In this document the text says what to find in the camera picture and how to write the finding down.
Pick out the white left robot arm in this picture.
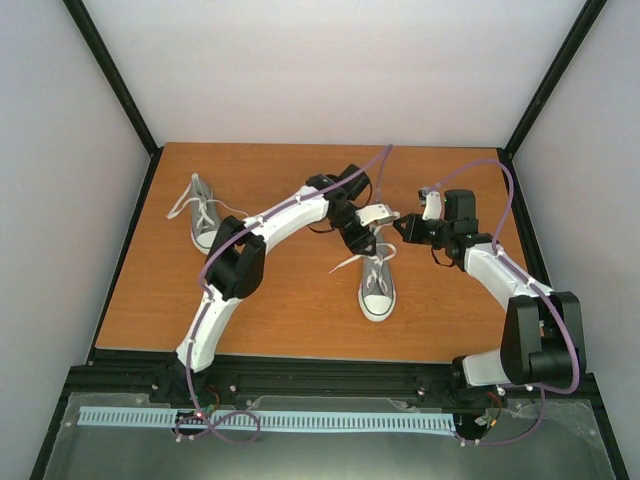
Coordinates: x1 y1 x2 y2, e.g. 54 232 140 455
172 165 376 403

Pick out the grey sneaker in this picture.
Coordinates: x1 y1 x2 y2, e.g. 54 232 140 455
166 173 249 254
357 226 397 323

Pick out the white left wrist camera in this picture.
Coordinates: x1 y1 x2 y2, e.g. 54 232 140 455
355 203 400 226

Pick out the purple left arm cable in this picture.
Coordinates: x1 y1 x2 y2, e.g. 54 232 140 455
184 143 394 446

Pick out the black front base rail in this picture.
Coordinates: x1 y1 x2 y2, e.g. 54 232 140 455
64 349 599 409

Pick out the clear plastic front sheet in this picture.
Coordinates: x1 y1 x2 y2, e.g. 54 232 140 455
43 394 615 479

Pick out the black frame post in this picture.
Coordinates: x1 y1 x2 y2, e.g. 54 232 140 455
501 0 608 162
63 0 160 158

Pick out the black left frame post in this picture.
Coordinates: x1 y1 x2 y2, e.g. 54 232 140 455
63 0 160 158

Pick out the white shoelace of sneaker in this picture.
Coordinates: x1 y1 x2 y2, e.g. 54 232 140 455
331 229 397 302

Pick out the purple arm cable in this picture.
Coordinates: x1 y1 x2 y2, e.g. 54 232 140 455
184 143 394 446
432 158 585 448

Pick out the black right frame post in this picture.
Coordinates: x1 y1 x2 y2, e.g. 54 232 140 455
501 0 608 162

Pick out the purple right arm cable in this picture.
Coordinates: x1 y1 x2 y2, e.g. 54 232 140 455
432 158 585 448

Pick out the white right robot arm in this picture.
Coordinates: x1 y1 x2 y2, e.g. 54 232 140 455
393 188 586 394

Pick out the light blue cable duct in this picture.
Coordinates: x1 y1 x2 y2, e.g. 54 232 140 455
77 406 455 435

